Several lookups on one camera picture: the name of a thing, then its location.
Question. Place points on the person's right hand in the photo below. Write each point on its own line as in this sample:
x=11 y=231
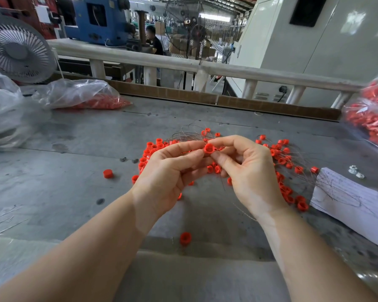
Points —
x=255 y=178

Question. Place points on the person's left hand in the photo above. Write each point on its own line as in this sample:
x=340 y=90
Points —
x=164 y=182

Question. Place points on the pile of red plastic rings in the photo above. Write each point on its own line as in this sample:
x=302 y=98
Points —
x=288 y=161

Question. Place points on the person's right forearm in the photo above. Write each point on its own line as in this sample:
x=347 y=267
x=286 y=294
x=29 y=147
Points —
x=318 y=259

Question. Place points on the person's left forearm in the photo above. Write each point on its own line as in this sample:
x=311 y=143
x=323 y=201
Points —
x=66 y=262

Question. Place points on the brown wooden board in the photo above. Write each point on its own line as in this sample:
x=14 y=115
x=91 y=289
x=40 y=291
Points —
x=184 y=95

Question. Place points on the small clear plastic piece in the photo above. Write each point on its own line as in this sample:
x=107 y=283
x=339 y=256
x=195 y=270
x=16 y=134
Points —
x=353 y=168
x=360 y=175

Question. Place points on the white paper sheet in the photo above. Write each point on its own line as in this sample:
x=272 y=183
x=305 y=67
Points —
x=354 y=209

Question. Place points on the clear bag with red pieces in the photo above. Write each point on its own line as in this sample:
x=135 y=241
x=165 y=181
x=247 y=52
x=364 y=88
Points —
x=82 y=94

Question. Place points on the white metal railing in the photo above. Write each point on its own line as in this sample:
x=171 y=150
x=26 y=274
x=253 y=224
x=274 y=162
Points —
x=155 y=59

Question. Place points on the large clear bag red pieces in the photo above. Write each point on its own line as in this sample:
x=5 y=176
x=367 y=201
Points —
x=371 y=116

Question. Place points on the large grey machine cabinet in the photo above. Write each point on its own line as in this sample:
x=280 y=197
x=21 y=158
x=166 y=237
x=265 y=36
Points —
x=349 y=42

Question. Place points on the blue industrial machine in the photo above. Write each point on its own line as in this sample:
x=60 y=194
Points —
x=111 y=24

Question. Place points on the crumpled clear plastic bag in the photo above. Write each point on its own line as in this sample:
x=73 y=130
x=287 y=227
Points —
x=3 y=112

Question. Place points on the white desk fan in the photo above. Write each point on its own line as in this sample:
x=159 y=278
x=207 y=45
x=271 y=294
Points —
x=19 y=50

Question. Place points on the red industrial machine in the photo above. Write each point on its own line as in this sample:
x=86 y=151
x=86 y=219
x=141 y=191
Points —
x=19 y=10

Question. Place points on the black pedestal fan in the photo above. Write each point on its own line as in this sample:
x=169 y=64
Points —
x=198 y=33

